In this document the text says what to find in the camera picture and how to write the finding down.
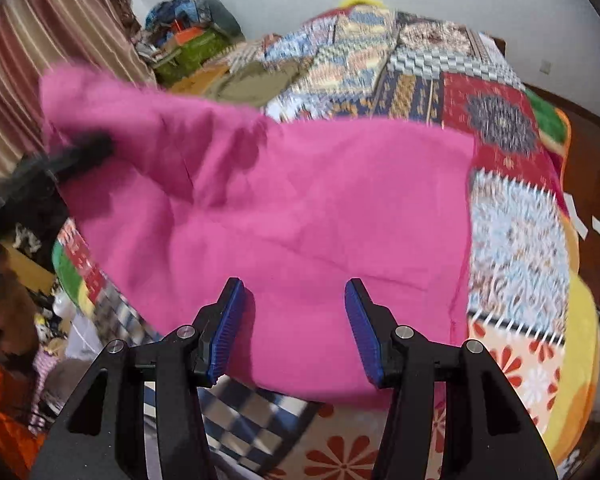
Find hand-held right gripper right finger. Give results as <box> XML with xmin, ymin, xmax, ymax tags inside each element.
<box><xmin>344</xmin><ymin>278</ymin><xmax>559</xmax><ymax>480</ymax></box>

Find pink pants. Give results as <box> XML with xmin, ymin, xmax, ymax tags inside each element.
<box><xmin>39</xmin><ymin>62</ymin><xmax>477</xmax><ymax>412</ymax></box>

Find pile of patterned cloths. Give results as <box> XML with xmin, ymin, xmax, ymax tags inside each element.
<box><xmin>144</xmin><ymin>0</ymin><xmax>247</xmax><ymax>43</ymax></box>

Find olive green pants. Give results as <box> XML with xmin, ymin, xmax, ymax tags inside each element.
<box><xmin>214</xmin><ymin>61</ymin><xmax>302</xmax><ymax>109</ymax></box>

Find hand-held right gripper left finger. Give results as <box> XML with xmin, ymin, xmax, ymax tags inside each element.
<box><xmin>30</xmin><ymin>277</ymin><xmax>245</xmax><ymax>480</ymax></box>

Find striped pink beige curtain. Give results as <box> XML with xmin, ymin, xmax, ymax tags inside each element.
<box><xmin>0</xmin><ymin>0</ymin><xmax>157</xmax><ymax>188</ymax></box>

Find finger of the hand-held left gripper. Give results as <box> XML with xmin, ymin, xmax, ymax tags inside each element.
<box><xmin>54</xmin><ymin>132</ymin><xmax>115</xmax><ymax>181</ymax></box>

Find patchwork printed blanket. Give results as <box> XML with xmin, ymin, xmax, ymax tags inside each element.
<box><xmin>52</xmin><ymin>4</ymin><xmax>573</xmax><ymax>480</ymax></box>

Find green patterned bag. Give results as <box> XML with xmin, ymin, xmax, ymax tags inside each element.
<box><xmin>152</xmin><ymin>29</ymin><xmax>232</xmax><ymax>87</ymax></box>

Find wooden lap desk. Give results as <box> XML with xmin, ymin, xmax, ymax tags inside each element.
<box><xmin>169</xmin><ymin>66</ymin><xmax>228</xmax><ymax>95</ymax></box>

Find orange bag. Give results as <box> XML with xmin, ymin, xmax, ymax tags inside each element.
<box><xmin>0</xmin><ymin>332</ymin><xmax>47</xmax><ymax>478</ymax></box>

